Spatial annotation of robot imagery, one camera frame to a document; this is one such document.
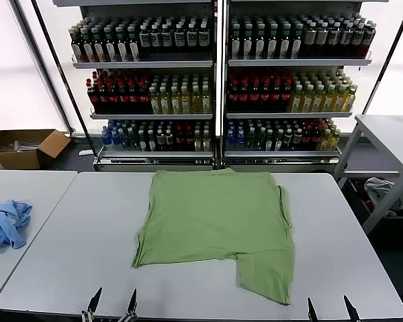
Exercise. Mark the light blue crumpled garment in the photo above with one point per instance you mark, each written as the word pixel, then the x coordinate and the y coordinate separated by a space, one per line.
pixel 6 231

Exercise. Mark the clear plastic packaging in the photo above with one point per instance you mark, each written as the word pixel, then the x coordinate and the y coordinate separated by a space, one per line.
pixel 20 146

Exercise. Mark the small red cap cola bottle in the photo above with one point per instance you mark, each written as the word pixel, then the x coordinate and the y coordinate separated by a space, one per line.
pixel 315 137
pixel 188 141
pixel 179 141
pixel 305 139

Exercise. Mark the black slanted frame pole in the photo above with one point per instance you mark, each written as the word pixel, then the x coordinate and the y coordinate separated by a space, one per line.
pixel 58 67
pixel 391 50

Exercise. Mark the green cap tea bottle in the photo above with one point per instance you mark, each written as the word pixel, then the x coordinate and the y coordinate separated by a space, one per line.
pixel 77 51
pixel 133 51
pixel 248 45
pixel 99 51
pixel 272 45
pixel 236 45
pixel 296 45
pixel 122 51
pixel 260 45
pixel 88 51
pixel 110 51
pixel 284 45

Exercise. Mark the grey slanted frame pole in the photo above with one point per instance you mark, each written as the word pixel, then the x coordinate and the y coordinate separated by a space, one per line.
pixel 43 67

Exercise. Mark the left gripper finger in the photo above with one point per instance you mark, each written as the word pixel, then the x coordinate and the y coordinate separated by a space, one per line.
pixel 132 302
pixel 94 302

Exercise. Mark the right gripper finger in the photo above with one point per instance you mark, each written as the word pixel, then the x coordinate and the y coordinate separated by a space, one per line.
pixel 352 313
pixel 311 312

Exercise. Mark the small yellow drink bottle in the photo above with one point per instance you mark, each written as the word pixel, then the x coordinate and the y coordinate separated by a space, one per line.
pixel 197 142
pixel 324 141
pixel 206 142
pixel 334 139

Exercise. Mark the black storage crate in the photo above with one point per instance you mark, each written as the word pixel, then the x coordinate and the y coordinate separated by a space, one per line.
pixel 362 204

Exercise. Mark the grey side table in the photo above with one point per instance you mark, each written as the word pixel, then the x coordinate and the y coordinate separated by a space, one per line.
pixel 383 134

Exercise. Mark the grey metal shelf rack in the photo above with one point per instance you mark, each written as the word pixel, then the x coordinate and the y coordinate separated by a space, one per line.
pixel 299 62
pixel 141 63

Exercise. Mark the green printed t-shirt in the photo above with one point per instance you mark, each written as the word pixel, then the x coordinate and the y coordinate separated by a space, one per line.
pixel 215 218

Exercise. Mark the blue label water bottle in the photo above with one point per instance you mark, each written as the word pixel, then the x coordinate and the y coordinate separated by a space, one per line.
pixel 115 141
pixel 105 141
pixel 231 141
pixel 240 141

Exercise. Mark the white cap dark tea bottle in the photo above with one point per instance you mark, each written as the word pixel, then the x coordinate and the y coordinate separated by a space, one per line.
pixel 144 40
pixel 179 40
pixel 167 40
pixel 346 37
pixel 156 40
pixel 334 37
pixel 358 37
pixel 321 37
pixel 309 37
pixel 192 40
pixel 203 40
pixel 370 37

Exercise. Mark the grey crumpled cloth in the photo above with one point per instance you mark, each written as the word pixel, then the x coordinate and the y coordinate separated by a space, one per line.
pixel 377 188

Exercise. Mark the open cardboard box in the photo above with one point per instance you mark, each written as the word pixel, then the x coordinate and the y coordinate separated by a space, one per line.
pixel 50 144

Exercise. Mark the small dark tea bottle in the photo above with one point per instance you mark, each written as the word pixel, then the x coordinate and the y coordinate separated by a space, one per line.
pixel 296 139
pixel 287 139
pixel 160 141
pixel 169 141
pixel 142 142
pixel 269 142
pixel 278 142
pixel 151 142

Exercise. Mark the small white floor object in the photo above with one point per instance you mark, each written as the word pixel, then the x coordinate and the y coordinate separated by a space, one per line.
pixel 84 152

